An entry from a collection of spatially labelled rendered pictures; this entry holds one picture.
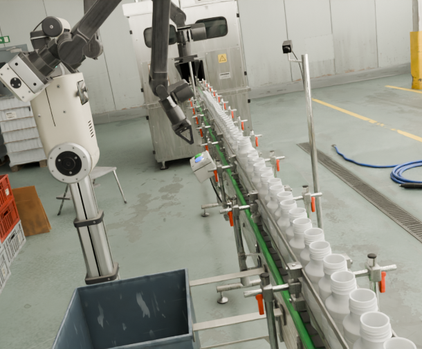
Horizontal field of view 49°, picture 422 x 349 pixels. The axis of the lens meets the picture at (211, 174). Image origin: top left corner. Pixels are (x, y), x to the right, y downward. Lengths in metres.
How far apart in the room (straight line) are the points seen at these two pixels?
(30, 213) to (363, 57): 9.50
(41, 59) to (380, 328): 1.27
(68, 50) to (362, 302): 1.18
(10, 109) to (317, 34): 7.37
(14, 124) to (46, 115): 6.17
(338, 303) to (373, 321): 0.09
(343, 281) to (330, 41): 11.38
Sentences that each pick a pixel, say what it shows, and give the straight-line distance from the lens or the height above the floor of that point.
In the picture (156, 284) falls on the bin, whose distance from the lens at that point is 1.33.
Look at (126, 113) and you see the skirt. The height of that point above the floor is 0.15.
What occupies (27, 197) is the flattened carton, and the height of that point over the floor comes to 0.40.
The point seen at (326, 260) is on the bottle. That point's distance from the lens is 0.81.
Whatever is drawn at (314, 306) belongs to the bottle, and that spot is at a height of 1.06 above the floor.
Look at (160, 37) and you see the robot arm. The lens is 1.61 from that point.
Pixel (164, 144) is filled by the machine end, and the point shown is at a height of 0.34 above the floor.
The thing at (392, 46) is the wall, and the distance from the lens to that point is 12.65.
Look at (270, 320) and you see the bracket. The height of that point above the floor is 1.02.
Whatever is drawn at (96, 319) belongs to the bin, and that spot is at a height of 0.84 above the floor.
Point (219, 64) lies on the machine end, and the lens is 5.94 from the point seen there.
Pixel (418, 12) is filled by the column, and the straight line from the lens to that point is 10.21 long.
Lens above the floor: 1.54
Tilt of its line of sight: 16 degrees down
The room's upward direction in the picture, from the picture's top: 9 degrees counter-clockwise
